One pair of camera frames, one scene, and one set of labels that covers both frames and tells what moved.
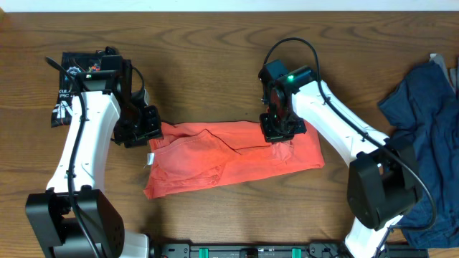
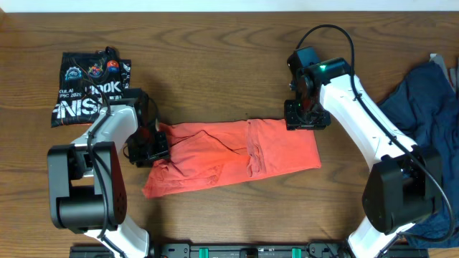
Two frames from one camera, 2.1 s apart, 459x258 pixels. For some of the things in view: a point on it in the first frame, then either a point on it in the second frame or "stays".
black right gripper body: x=282 y=125 → x=306 y=114
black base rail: x=276 y=250 stays
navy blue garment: x=423 y=106 stays
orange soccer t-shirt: x=190 y=154 stays
